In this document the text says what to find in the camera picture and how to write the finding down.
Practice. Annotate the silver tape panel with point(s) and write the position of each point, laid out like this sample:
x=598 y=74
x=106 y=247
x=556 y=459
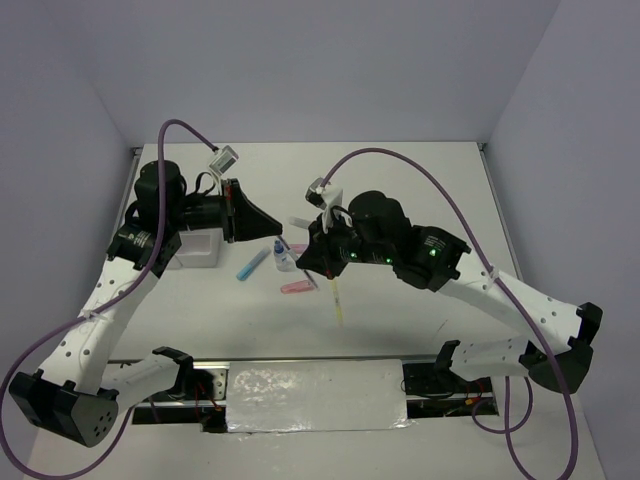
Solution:
x=315 y=396

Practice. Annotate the pink transparent case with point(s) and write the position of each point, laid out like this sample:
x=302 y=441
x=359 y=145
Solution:
x=302 y=286

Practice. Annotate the orange capped marker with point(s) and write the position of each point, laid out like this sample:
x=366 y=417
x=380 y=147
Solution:
x=299 y=222

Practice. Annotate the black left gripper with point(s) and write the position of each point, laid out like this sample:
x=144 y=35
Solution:
x=248 y=223

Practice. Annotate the blue highlighter marker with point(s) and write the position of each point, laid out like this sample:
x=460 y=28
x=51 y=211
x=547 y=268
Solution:
x=253 y=264

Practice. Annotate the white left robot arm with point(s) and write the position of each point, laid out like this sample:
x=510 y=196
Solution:
x=71 y=394

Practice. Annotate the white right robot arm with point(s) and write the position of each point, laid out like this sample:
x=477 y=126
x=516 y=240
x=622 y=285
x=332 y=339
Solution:
x=553 y=341

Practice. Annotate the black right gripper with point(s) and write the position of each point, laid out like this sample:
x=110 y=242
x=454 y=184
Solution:
x=319 y=254

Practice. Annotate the white compartment organizer box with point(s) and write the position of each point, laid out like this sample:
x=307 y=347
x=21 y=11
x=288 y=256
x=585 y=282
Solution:
x=199 y=249

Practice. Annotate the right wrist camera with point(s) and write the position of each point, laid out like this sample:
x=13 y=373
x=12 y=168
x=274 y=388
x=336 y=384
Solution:
x=324 y=196

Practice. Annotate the small blue-capped bottle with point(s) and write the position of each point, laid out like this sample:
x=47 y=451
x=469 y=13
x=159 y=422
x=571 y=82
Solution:
x=282 y=259

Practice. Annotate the clear dark pen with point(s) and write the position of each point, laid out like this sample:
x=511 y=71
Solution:
x=294 y=257

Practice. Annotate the yellow highlighter pen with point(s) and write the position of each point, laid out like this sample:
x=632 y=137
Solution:
x=337 y=303

